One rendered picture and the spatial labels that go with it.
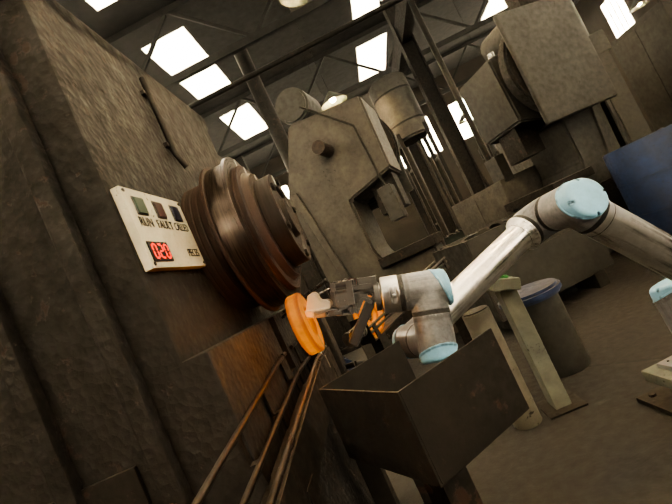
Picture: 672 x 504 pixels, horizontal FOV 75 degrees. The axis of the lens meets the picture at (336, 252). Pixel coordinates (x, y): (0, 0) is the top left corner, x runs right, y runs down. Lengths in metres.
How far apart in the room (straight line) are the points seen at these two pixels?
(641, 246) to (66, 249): 1.40
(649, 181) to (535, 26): 1.69
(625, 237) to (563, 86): 3.31
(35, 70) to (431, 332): 0.99
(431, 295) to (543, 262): 2.54
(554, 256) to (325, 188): 1.98
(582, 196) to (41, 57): 1.30
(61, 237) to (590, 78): 4.52
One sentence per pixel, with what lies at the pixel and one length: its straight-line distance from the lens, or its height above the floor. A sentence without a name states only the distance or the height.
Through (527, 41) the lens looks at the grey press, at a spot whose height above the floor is 2.08.
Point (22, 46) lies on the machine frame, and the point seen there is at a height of 1.58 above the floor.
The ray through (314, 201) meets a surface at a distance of 4.09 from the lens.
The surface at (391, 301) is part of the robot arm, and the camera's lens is 1.04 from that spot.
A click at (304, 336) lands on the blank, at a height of 0.80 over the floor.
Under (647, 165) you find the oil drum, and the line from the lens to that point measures 4.27.
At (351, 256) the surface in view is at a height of 1.01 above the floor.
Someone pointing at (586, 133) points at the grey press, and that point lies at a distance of 5.01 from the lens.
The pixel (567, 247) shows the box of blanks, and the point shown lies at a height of 0.38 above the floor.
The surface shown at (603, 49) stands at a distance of 8.59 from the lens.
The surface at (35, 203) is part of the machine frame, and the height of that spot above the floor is 1.28.
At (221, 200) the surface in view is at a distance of 1.15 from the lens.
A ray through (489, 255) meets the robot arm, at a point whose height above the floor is 0.77.
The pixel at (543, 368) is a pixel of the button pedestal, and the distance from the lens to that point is 2.08.
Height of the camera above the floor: 0.89
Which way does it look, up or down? 3 degrees up
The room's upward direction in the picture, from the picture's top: 25 degrees counter-clockwise
